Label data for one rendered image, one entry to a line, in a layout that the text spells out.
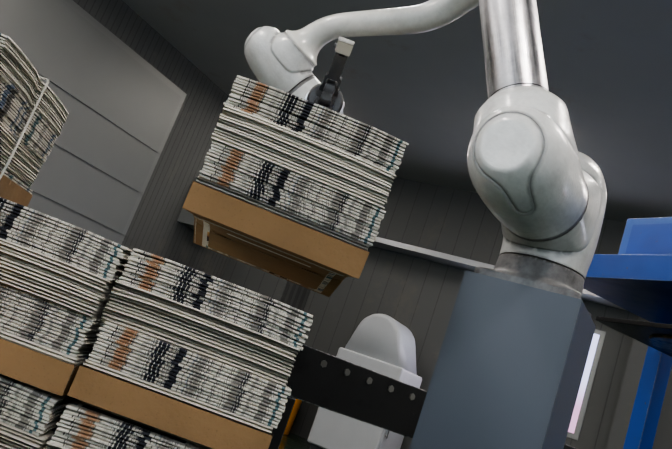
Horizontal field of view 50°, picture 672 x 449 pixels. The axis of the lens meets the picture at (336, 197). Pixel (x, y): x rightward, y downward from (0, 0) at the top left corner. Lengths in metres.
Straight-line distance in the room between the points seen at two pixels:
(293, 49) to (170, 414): 0.86
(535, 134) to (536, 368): 0.37
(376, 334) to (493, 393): 6.42
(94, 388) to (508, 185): 0.65
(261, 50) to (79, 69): 5.31
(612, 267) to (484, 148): 1.91
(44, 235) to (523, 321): 0.75
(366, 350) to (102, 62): 3.83
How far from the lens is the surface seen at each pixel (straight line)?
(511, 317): 1.23
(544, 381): 1.21
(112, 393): 1.07
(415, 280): 8.50
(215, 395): 1.07
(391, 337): 7.55
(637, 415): 3.48
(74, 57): 6.83
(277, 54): 1.61
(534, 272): 1.27
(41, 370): 1.09
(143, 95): 7.40
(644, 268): 2.86
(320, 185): 1.09
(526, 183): 1.09
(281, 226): 1.08
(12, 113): 1.30
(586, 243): 1.30
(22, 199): 1.47
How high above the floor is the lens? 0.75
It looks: 13 degrees up
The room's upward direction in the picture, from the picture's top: 20 degrees clockwise
